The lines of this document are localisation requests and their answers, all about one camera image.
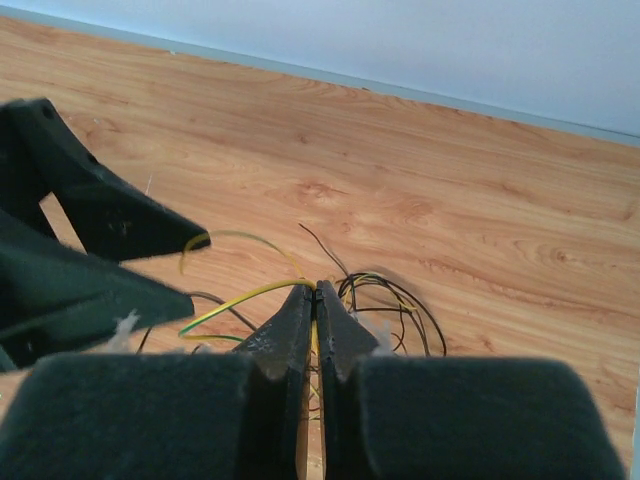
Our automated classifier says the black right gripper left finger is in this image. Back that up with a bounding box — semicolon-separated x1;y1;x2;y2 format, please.
1;286;315;479

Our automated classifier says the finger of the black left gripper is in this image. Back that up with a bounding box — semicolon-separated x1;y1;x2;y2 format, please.
1;214;194;371
1;98;211;261

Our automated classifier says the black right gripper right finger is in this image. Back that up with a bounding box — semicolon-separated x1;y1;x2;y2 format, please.
315;281;626;479

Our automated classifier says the black and yellow wire bundle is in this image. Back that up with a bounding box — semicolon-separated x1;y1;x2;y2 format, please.
137;222;448;426

